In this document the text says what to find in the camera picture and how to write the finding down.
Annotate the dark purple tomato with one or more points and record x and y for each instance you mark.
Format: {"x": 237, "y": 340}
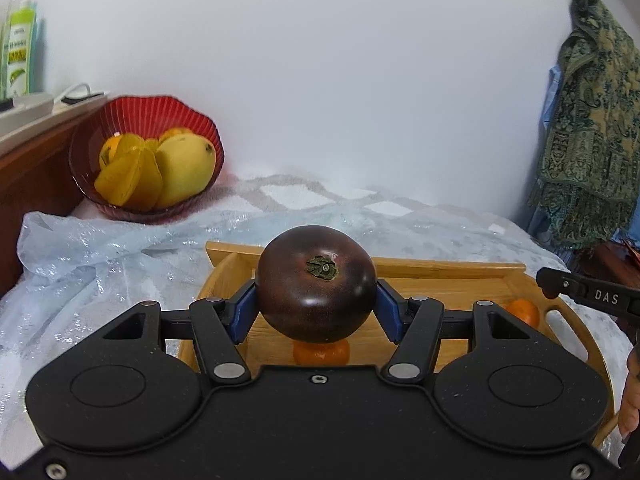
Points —
{"x": 300, "y": 280}

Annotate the person's right hand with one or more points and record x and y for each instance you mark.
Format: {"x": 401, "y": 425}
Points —
{"x": 631, "y": 410}

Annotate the beige oval tray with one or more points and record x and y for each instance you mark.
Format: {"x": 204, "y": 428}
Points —
{"x": 25, "y": 110}

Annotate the small black item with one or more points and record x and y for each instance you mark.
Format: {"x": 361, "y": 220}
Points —
{"x": 5, "y": 106}

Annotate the small orange-yellow fruit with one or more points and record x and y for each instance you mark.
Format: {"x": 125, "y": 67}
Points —
{"x": 107, "y": 152}

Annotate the red ribbed bowl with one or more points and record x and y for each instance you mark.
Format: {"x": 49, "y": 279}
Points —
{"x": 130, "y": 115}

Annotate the yellow mango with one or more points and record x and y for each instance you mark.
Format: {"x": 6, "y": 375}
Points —
{"x": 185, "y": 170}

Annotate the yellow starfruit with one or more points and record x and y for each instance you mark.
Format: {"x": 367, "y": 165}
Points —
{"x": 127, "y": 180}

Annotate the orange-yellow fruit behind mango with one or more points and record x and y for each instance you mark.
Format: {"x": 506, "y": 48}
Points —
{"x": 175, "y": 134}

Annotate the small orange mandarin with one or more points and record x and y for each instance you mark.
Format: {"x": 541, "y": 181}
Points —
{"x": 525, "y": 312}
{"x": 320, "y": 354}

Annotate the white pink blanket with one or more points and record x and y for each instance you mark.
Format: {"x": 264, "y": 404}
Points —
{"x": 280, "y": 192}

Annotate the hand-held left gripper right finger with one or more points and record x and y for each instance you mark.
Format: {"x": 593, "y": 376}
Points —
{"x": 387, "y": 310}

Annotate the green gold patterned scarf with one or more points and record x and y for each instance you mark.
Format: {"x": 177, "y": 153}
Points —
{"x": 590, "y": 135}

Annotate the green white bottle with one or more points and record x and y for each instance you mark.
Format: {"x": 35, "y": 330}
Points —
{"x": 20, "y": 50}

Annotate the wooden headboard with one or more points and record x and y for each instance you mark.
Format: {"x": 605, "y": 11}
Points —
{"x": 35, "y": 185}

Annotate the clear plastic sheet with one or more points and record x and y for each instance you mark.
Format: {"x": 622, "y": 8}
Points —
{"x": 100, "y": 250}

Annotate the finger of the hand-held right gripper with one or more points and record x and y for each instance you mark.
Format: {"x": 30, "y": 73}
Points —
{"x": 590, "y": 296}

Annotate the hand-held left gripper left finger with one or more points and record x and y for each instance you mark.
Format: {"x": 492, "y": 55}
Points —
{"x": 245, "y": 315}

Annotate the wooden serving tray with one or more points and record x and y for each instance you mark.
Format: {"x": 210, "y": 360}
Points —
{"x": 440, "y": 280}

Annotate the brown wooden furniture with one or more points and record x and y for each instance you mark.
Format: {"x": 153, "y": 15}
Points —
{"x": 605, "y": 260}

